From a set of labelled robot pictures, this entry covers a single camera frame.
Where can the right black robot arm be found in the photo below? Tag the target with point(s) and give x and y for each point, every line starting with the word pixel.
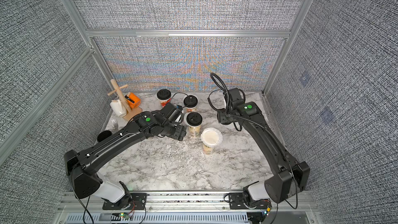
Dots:
pixel 289 175

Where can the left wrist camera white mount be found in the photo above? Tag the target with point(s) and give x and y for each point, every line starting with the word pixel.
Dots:
pixel 171 112

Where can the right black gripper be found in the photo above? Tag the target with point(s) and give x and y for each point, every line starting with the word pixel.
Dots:
pixel 224 118

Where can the white mug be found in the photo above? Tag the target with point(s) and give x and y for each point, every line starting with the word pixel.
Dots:
pixel 118 108

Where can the orange mug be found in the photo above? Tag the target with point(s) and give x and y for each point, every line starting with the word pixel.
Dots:
pixel 133 100

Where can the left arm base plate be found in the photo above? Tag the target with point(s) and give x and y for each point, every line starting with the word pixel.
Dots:
pixel 134 200

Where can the red paper milk tea cup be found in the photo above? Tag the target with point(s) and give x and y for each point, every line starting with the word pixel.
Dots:
pixel 164 102

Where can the cream paper cup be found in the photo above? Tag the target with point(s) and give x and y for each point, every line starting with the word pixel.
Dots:
pixel 208 149
pixel 194 131

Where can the silver fork green handle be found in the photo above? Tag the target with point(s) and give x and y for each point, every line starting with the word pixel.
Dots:
pixel 115 125

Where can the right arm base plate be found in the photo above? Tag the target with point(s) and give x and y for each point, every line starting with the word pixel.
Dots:
pixel 240 201

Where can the white leak-proof paper disc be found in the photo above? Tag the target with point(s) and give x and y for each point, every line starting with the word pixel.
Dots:
pixel 211 137

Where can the red white paper cup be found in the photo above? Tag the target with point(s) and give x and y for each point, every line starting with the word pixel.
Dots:
pixel 191 109

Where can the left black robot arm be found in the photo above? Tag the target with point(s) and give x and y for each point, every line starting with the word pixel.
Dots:
pixel 82 168

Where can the wooden mug tree stand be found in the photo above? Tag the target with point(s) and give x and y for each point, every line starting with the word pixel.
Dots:
pixel 118 90

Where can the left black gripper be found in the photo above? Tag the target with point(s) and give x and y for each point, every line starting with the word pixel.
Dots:
pixel 175 130

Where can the black mug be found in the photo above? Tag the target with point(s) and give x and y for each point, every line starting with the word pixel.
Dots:
pixel 103 135

